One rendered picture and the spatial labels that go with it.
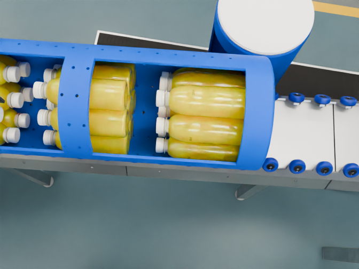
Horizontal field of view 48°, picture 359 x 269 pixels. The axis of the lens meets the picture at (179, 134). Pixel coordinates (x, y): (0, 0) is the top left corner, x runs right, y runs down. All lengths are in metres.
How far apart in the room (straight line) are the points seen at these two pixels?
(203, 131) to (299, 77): 1.28
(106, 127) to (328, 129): 0.65
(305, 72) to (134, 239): 1.21
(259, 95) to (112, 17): 1.63
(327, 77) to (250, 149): 1.35
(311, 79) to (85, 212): 1.33
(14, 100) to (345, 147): 0.92
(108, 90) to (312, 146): 0.62
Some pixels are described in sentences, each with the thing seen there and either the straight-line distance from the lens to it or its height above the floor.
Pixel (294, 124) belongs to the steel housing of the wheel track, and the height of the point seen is 0.93.
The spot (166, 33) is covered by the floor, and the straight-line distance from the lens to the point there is 2.34.
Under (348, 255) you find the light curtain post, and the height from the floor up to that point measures 0.30.
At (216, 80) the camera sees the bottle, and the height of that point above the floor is 1.15.
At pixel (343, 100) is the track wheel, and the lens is 1.24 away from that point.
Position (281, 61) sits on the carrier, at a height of 0.98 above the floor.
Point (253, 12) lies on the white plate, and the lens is 1.21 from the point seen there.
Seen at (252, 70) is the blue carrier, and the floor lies 1.22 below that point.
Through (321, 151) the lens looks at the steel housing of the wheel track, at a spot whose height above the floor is 0.93.
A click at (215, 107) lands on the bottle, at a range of 0.91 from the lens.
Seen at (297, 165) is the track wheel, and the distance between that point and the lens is 1.14.
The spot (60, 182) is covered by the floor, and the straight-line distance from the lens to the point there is 2.14.
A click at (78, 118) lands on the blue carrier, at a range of 0.90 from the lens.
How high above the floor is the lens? 2.05
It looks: 75 degrees down
